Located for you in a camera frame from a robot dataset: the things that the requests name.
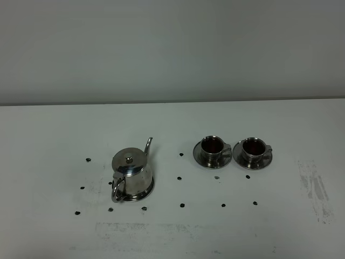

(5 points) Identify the right stainless steel teacup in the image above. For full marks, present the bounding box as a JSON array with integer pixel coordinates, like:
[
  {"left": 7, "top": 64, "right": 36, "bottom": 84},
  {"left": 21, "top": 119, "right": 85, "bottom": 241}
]
[{"left": 241, "top": 137, "right": 272, "bottom": 163}]

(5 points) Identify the stainless steel teacup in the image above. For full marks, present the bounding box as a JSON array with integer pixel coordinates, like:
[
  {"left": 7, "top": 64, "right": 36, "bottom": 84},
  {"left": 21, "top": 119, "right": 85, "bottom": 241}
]
[
  {"left": 201, "top": 135, "right": 232, "bottom": 160},
  {"left": 241, "top": 137, "right": 272, "bottom": 163}
]

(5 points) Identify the left stainless steel saucer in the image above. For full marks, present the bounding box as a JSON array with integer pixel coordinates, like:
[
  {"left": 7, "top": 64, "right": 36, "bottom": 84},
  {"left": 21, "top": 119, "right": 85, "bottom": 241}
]
[{"left": 193, "top": 142, "right": 232, "bottom": 169}]

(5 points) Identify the stainless steel teapot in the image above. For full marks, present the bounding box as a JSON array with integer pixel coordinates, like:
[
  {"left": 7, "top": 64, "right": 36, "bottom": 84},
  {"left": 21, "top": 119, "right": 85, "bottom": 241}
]
[{"left": 111, "top": 137, "right": 154, "bottom": 203}]

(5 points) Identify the right stainless steel saucer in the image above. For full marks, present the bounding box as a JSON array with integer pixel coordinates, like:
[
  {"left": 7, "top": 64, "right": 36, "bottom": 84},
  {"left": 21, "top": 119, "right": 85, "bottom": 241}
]
[{"left": 232, "top": 141, "right": 273, "bottom": 171}]

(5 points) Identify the left stainless steel teacup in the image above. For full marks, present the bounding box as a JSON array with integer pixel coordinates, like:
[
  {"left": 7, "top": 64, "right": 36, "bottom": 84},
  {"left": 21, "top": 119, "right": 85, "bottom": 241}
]
[{"left": 201, "top": 135, "right": 232, "bottom": 160}]

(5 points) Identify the stainless steel saucer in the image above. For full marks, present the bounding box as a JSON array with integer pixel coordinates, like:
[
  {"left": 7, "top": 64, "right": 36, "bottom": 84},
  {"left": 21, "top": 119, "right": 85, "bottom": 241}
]
[
  {"left": 193, "top": 142, "right": 232, "bottom": 169},
  {"left": 232, "top": 141, "right": 273, "bottom": 171}
]

